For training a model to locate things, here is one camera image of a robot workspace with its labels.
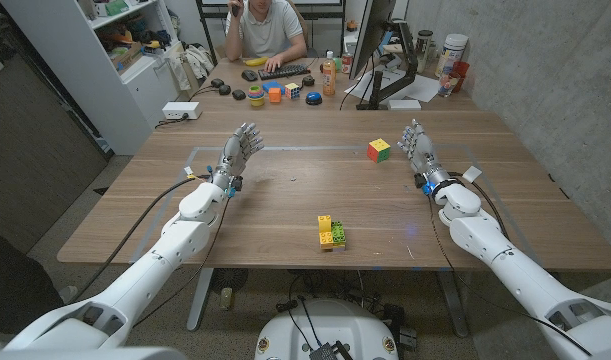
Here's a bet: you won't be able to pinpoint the multicolour rubik's cube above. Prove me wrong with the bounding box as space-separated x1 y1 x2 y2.
366 137 392 164

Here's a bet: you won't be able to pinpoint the clear drinking glass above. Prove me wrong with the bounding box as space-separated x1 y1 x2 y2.
437 72 459 98

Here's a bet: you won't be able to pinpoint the white wipes canister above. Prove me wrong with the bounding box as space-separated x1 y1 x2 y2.
434 33 470 79

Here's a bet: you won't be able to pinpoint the yellow and green lego stack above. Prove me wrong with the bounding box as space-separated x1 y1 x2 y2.
317 214 347 252

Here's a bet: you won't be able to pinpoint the white power strip box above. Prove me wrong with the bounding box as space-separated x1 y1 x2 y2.
161 101 203 121

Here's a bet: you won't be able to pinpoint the black keyboard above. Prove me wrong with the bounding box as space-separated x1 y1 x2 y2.
257 63 312 81

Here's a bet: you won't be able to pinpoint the white shelving unit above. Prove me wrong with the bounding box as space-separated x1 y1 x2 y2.
0 0 191 156

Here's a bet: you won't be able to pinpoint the orange drink bottle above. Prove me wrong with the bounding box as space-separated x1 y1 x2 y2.
322 50 337 97

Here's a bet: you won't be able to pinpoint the white paper sheets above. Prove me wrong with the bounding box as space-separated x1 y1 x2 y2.
343 64 441 104

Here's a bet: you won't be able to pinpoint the person in white polo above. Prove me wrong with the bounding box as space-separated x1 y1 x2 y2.
223 0 309 73

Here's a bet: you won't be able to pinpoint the dark lidded jar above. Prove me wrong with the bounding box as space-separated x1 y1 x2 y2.
414 29 434 69

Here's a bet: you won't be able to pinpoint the beige clothing pile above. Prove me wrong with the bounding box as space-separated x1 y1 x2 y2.
166 43 216 91

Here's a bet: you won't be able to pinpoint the red plastic cup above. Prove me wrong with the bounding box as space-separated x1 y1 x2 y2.
451 60 471 86

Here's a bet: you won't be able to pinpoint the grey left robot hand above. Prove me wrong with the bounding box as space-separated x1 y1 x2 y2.
212 122 266 191

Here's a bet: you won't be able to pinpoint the white robot torso base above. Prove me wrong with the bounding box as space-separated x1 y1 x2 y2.
254 298 400 360

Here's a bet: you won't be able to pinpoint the black computer monitor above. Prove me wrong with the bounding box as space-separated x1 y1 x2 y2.
348 0 398 81

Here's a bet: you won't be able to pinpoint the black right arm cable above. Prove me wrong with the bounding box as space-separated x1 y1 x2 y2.
426 171 593 357

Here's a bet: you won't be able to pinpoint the grey table leg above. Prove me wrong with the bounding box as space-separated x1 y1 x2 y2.
436 270 470 338
186 267 216 332

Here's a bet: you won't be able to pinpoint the white flat box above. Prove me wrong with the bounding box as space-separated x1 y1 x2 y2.
387 98 423 111

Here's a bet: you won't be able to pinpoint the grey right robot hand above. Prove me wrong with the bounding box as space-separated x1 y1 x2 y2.
396 118 451 190

